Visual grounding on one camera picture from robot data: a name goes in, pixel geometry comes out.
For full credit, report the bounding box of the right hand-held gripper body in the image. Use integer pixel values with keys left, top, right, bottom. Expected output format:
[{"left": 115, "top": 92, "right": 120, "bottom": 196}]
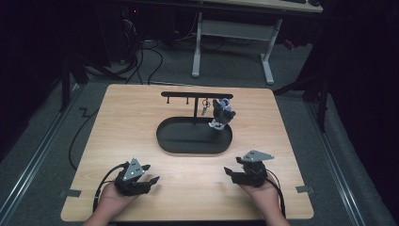
[{"left": 232, "top": 149, "right": 275, "bottom": 188}]

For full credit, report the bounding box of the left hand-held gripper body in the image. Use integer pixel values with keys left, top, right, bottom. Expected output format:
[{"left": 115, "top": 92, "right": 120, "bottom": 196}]
[{"left": 113, "top": 157, "right": 152, "bottom": 198}]

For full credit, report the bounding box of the grey and white plush keychain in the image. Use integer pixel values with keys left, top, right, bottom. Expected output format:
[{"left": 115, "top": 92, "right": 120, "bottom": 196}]
[{"left": 208, "top": 97, "right": 237, "bottom": 131}]

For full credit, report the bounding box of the black key rack with tray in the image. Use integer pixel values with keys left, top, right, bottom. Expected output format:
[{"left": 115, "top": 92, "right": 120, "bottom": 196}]
[{"left": 155, "top": 90, "right": 234, "bottom": 155}]

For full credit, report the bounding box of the silver keyring with keys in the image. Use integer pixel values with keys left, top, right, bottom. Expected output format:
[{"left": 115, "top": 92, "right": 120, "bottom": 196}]
[{"left": 200, "top": 98, "right": 211, "bottom": 117}]

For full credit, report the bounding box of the person's right hand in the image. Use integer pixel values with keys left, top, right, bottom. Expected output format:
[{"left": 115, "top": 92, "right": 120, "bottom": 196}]
[{"left": 239, "top": 179, "right": 282, "bottom": 218}]

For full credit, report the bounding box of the person's left hand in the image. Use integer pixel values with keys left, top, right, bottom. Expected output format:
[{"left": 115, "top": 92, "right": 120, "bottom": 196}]
[{"left": 97, "top": 183, "right": 139, "bottom": 217}]

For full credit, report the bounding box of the black metal stand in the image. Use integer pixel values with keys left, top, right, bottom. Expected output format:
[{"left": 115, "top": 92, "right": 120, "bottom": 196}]
[
  {"left": 60, "top": 52, "right": 89, "bottom": 113},
  {"left": 301, "top": 71, "right": 331, "bottom": 134}
]

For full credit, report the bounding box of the white-framed wooden desk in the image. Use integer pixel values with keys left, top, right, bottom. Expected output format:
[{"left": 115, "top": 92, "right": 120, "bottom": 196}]
[{"left": 187, "top": 0, "right": 325, "bottom": 86}]

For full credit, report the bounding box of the black computer tower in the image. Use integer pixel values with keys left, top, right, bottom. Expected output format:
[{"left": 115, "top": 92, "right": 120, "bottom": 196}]
[{"left": 120, "top": 4, "right": 147, "bottom": 64}]

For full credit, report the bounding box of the left hand-held gripper black cable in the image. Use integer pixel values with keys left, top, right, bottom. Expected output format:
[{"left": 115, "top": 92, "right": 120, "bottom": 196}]
[{"left": 92, "top": 162, "right": 130, "bottom": 213}]

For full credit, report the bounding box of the hand-held gripper black cable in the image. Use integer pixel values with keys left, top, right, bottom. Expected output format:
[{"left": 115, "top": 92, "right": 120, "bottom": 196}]
[
  {"left": 264, "top": 169, "right": 287, "bottom": 219},
  {"left": 92, "top": 162, "right": 130, "bottom": 213}
]

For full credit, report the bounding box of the right hand-held gripper black cable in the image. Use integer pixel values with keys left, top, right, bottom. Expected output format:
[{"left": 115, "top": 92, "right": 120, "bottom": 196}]
[{"left": 264, "top": 169, "right": 287, "bottom": 219}]

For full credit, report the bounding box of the metal floor rail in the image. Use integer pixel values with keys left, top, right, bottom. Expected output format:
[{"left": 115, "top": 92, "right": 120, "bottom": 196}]
[
  {"left": 0, "top": 84, "right": 83, "bottom": 221},
  {"left": 305, "top": 102, "right": 367, "bottom": 226}
]

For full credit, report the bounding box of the bundle of black cables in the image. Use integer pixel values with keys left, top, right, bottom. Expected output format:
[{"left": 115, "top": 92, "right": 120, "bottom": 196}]
[{"left": 121, "top": 18, "right": 165, "bottom": 86}]

